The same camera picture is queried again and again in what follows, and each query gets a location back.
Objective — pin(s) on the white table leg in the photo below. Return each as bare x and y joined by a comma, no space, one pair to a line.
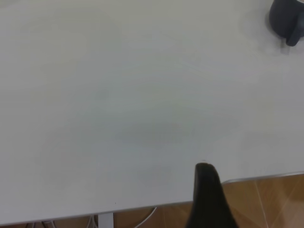
105,221

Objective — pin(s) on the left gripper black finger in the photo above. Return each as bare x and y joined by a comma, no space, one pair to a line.
206,197

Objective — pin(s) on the dark grey ceramic mug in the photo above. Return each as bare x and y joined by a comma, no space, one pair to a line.
282,19

